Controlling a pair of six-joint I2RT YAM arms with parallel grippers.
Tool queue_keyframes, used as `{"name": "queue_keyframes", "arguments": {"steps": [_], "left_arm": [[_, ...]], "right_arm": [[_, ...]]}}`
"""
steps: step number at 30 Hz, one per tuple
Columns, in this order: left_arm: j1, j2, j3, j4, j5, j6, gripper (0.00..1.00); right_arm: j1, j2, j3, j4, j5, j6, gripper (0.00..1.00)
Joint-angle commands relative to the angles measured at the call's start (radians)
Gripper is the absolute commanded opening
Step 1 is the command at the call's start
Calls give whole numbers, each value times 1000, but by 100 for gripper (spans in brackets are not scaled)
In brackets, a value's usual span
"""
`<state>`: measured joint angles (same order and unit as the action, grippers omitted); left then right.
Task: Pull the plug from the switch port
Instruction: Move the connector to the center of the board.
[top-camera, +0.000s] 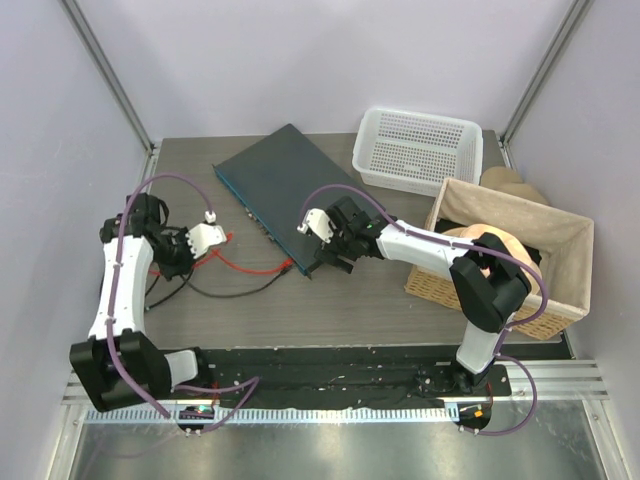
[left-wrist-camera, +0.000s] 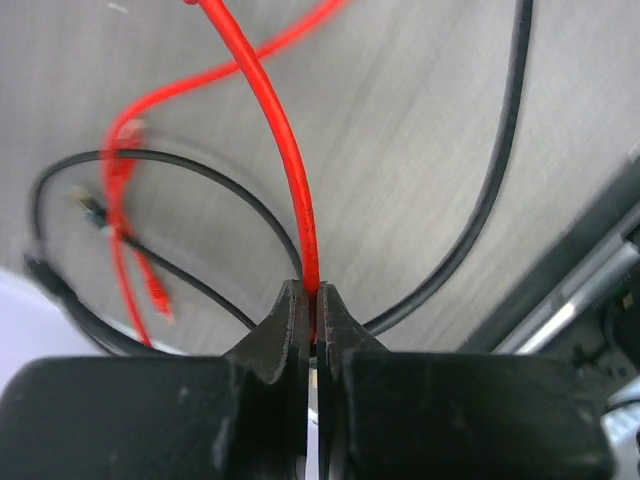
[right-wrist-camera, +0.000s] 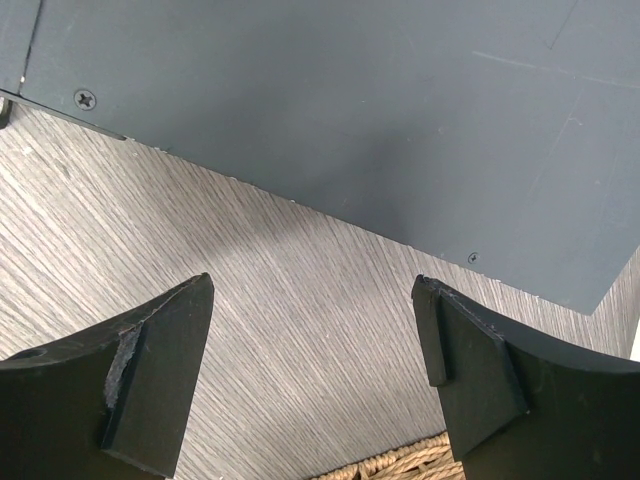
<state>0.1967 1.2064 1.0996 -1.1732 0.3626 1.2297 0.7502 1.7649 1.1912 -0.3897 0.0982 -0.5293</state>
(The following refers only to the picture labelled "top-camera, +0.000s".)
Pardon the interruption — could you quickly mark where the black network cable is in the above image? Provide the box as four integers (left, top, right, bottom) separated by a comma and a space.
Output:
144, 264, 291, 314

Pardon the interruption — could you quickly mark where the red network cable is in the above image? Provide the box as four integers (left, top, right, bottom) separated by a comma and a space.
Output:
147, 230, 294, 279

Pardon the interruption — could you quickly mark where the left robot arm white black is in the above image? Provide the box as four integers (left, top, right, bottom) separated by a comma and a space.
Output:
69, 193, 226, 412

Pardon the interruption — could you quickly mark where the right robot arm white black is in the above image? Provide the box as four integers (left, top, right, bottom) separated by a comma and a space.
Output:
297, 196, 531, 395

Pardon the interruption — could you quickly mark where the black cloth in basket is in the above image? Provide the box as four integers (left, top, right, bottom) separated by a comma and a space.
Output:
434, 219, 542, 265

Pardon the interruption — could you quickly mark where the white perforated plastic basket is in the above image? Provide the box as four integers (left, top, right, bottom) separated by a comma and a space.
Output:
352, 108, 484, 197

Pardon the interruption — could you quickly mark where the peach hat in basket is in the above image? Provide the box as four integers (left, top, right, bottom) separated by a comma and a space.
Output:
444, 223, 542, 276

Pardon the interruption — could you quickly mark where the wicker basket with fabric liner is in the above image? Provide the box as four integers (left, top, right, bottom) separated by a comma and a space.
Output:
403, 177, 596, 341

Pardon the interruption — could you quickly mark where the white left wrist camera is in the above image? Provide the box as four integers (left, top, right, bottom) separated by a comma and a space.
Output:
186, 210, 227, 260

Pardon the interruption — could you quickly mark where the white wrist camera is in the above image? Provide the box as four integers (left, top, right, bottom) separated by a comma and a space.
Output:
297, 208, 334, 243
186, 210, 227, 260

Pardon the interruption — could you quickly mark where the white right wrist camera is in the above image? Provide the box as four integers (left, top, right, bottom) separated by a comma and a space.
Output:
297, 208, 334, 243

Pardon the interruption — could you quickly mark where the dark network switch box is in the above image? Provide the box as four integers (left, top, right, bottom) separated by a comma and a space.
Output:
214, 124, 365, 276

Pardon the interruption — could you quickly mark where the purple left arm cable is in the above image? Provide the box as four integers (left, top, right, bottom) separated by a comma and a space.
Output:
89, 172, 261, 459

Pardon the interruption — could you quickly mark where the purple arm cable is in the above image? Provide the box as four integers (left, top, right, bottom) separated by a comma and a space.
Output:
89, 172, 261, 459
297, 184, 551, 436

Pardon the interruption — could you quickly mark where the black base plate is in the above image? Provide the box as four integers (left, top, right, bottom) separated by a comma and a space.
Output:
164, 345, 556, 410

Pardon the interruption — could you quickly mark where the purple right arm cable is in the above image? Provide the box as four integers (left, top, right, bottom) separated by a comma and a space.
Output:
297, 184, 551, 436

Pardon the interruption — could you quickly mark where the aluminium rail frame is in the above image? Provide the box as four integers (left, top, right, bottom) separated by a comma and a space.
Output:
47, 348, 630, 479

